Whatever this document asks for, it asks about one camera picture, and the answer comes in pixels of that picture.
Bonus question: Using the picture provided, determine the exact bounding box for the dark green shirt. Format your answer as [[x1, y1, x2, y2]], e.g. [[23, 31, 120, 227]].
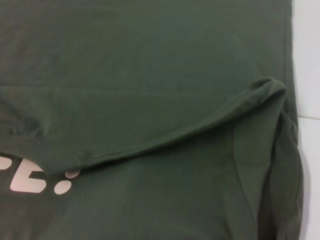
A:
[[0, 0, 313, 240]]

